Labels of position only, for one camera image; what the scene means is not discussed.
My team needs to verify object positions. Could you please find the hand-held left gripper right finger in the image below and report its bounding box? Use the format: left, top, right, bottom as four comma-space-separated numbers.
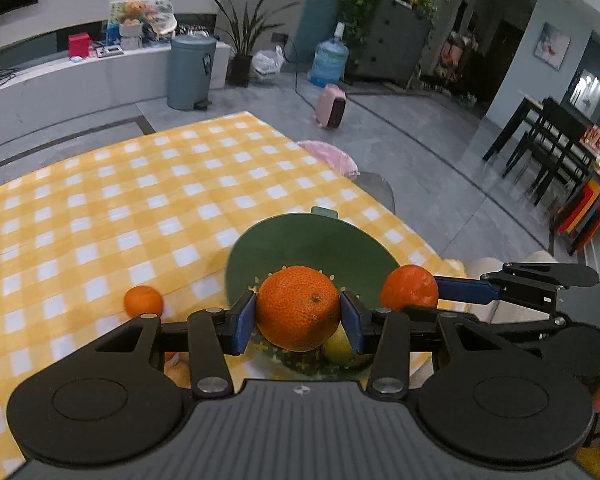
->
340, 291, 521, 401

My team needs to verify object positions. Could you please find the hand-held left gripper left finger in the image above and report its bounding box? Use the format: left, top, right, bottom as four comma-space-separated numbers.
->
87, 291, 257, 400

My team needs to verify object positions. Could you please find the large orange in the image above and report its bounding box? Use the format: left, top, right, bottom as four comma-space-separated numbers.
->
256, 266, 342, 352

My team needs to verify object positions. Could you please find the green colander bowl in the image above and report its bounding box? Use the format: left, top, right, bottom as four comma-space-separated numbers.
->
225, 206, 401, 381

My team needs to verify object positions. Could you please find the yellow-green lemon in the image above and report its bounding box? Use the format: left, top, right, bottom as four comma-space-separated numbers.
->
321, 324, 376, 367

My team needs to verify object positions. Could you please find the beige armchair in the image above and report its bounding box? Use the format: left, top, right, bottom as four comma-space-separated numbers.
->
467, 251, 561, 323

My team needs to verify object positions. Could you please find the brown round fruit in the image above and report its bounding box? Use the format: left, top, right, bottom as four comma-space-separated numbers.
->
164, 352, 191, 388

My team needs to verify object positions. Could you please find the small orange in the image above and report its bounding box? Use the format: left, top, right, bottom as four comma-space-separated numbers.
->
124, 285, 164, 319

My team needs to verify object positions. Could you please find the clear plastic chair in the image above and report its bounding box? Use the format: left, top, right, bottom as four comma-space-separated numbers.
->
352, 171, 396, 213

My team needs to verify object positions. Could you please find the stack of colourful stools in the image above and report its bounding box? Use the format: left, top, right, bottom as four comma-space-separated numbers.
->
555, 175, 600, 256

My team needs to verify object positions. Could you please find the yellow checkered tablecloth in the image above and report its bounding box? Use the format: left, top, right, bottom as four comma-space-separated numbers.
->
0, 112, 468, 476

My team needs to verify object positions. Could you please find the pink-lined waste bin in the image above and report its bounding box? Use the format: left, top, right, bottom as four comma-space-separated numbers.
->
297, 140, 358, 177

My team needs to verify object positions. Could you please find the black dining chair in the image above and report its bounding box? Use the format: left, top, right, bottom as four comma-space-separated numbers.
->
502, 97, 598, 206

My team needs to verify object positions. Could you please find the black dining table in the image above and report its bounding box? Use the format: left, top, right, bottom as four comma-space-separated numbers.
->
482, 95, 600, 161

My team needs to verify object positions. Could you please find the pink space heater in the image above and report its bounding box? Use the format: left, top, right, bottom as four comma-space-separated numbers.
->
314, 85, 347, 129

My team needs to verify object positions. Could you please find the cluttered shelf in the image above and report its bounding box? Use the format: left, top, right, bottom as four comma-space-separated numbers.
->
432, 30, 481, 106

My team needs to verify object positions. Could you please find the grey-blue pedal trash can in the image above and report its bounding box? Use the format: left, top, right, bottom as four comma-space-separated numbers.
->
167, 35, 217, 111

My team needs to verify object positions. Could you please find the dark grey cabinet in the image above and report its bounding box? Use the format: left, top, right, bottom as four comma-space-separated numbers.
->
350, 0, 433, 88

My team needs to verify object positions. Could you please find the white plastic bag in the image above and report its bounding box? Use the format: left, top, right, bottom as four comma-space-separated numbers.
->
251, 46, 285, 83

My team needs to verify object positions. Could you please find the blue water jug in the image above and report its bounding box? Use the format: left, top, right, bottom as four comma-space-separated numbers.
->
308, 23, 350, 88

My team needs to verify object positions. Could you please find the long-leaf potted plant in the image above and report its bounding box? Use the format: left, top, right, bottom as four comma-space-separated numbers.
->
209, 0, 301, 87

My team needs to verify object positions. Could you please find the white television counter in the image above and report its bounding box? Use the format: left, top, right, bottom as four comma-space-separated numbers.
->
0, 40, 231, 136

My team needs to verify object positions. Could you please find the teddy bear gift box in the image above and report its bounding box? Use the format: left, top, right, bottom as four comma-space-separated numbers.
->
109, 0, 175, 50

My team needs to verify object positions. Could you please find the framed wall picture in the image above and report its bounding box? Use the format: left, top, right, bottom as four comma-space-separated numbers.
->
534, 22, 571, 71

